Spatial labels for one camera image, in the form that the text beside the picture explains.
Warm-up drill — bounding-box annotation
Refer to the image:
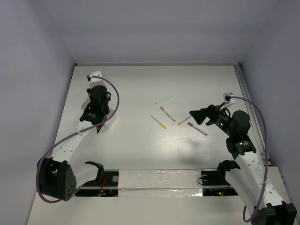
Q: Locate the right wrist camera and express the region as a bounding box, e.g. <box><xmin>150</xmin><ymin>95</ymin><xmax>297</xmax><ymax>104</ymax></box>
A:
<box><xmin>221</xmin><ymin>92</ymin><xmax>235</xmax><ymax>109</ymax></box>

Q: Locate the brown cap marker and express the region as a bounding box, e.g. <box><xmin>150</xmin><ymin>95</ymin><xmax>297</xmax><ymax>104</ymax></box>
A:
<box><xmin>187</xmin><ymin>122</ymin><xmax>208</xmax><ymax>136</ymax></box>

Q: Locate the pale yellow cap marker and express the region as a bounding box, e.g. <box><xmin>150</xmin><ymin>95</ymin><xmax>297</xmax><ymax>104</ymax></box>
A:
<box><xmin>177</xmin><ymin>115</ymin><xmax>191</xmax><ymax>126</ymax></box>

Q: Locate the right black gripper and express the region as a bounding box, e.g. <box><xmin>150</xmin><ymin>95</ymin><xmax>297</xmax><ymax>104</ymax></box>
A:
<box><xmin>188</xmin><ymin>102</ymin><xmax>235</xmax><ymax>137</ymax></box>

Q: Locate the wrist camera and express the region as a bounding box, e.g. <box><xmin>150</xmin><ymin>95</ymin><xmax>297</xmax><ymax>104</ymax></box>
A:
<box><xmin>87</xmin><ymin>71</ymin><xmax>105</xmax><ymax>89</ymax></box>
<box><xmin>221</xmin><ymin>92</ymin><xmax>235</xmax><ymax>109</ymax></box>

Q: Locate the peach cap marker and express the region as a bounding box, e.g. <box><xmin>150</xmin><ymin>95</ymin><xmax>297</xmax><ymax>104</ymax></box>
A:
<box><xmin>160</xmin><ymin>106</ymin><xmax>176</xmax><ymax>122</ymax></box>

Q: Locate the white pen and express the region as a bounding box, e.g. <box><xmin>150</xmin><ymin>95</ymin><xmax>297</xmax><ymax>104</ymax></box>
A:
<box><xmin>155</xmin><ymin>95</ymin><xmax>173</xmax><ymax>105</ymax></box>

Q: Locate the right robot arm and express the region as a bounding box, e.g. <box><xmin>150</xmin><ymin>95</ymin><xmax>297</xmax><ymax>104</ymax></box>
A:
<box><xmin>189</xmin><ymin>105</ymin><xmax>297</xmax><ymax>225</ymax></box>

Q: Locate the white divided container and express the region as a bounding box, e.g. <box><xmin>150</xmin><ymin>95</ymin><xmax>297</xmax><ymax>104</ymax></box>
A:
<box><xmin>81</xmin><ymin>98</ymin><xmax>117</xmax><ymax>129</ymax></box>

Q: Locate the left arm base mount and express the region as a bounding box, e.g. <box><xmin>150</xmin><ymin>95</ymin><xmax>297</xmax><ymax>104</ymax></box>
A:
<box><xmin>75</xmin><ymin>161</ymin><xmax>119</xmax><ymax>197</ymax></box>

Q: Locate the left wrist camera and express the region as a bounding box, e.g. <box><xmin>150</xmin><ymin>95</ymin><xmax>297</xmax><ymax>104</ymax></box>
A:
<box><xmin>87</xmin><ymin>71</ymin><xmax>105</xmax><ymax>89</ymax></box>

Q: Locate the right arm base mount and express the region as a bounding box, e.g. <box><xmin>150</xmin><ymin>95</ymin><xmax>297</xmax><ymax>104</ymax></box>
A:
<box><xmin>197</xmin><ymin>160</ymin><xmax>240</xmax><ymax>196</ymax></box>

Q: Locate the aluminium side rail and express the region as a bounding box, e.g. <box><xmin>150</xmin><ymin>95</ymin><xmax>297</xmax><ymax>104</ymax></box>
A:
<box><xmin>234</xmin><ymin>63</ymin><xmax>273</xmax><ymax>166</ymax></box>

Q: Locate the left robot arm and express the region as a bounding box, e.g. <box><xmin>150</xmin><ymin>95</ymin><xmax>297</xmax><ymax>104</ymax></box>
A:
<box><xmin>36</xmin><ymin>84</ymin><xmax>114</xmax><ymax>203</ymax></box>

